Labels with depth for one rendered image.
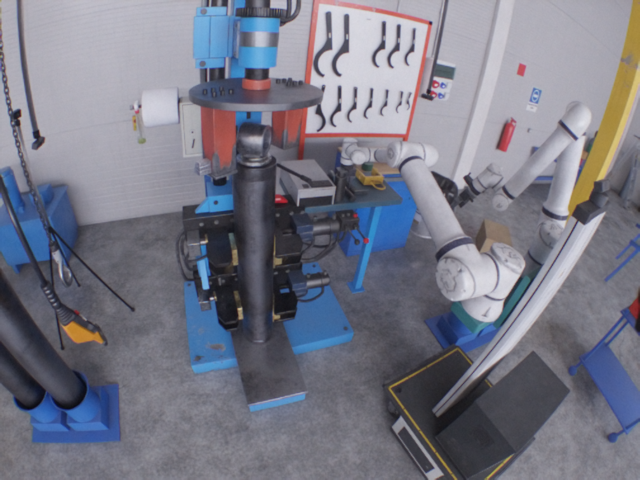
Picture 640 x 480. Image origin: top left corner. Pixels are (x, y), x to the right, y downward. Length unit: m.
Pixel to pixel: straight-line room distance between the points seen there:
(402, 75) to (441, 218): 3.04
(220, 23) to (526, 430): 2.35
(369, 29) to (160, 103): 2.40
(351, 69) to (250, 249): 2.57
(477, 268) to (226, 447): 1.77
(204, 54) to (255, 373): 1.89
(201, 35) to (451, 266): 1.44
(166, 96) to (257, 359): 1.85
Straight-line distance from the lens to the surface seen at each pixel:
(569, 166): 1.70
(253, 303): 2.00
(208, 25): 1.65
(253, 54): 1.34
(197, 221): 1.87
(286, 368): 2.24
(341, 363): 2.48
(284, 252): 1.71
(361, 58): 3.77
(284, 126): 1.55
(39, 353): 1.84
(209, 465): 2.19
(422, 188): 1.28
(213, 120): 1.29
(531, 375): 1.89
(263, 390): 2.16
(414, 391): 2.13
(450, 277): 1.11
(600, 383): 3.34
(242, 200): 1.54
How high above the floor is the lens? 2.10
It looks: 37 degrees down
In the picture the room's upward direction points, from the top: 8 degrees clockwise
